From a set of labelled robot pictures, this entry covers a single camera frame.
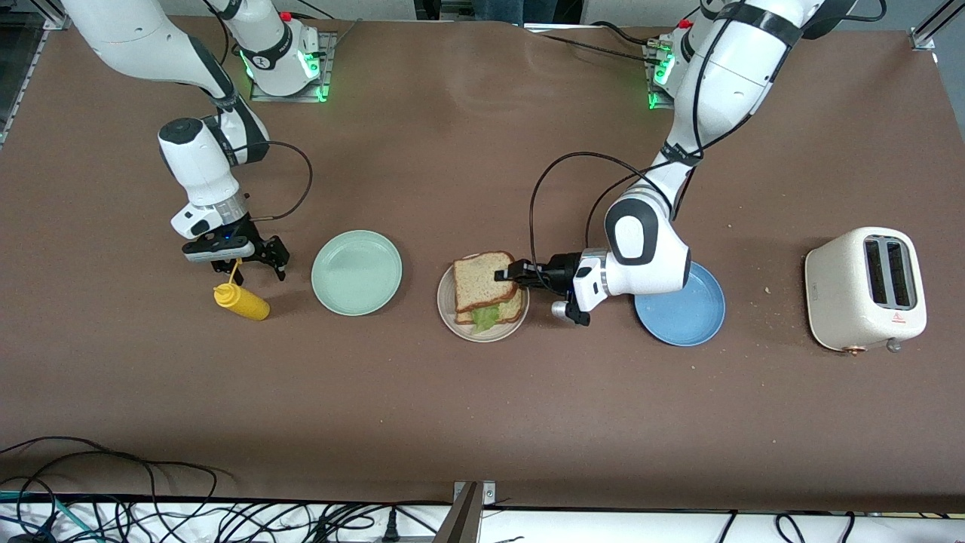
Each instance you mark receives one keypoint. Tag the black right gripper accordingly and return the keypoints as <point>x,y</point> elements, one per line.
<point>256,249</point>

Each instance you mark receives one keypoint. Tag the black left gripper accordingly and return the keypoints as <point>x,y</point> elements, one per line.
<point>559,273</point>

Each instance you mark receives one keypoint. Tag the toasted bread slice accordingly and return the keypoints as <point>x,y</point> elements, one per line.
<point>479,283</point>
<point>513,313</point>

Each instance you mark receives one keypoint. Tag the yellow mustard squeeze bottle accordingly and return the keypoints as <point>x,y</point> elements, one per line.
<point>245,302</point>

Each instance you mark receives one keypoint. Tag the green lettuce leaf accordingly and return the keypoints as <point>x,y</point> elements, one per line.
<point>486,317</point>

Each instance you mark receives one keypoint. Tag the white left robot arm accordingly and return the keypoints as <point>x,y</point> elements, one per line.
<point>709,98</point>

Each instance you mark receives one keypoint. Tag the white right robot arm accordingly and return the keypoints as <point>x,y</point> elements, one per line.
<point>196,158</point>

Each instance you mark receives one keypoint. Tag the beige plate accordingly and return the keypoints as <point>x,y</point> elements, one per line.
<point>447,313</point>

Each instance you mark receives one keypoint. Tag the pale green plate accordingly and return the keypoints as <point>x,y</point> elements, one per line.
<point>354,273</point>

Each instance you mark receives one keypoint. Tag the blue plate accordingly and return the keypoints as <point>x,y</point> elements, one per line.
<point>690,317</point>

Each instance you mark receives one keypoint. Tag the aluminium profile bar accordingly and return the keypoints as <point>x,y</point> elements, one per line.
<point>464,520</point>

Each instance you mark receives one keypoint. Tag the black power plug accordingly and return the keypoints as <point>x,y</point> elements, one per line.
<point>390,528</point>

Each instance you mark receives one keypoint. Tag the white toaster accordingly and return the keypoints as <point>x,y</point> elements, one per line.
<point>837,294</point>

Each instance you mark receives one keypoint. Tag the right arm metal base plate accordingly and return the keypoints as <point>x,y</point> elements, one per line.
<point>329,75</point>

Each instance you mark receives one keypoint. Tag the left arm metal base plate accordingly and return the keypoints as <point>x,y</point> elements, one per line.
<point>656,75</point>

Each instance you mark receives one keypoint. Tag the aluminium frame rack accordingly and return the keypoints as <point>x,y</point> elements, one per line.
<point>30,68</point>

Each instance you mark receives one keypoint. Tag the aluminium frame corner bracket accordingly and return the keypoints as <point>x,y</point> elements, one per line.
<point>923,36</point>

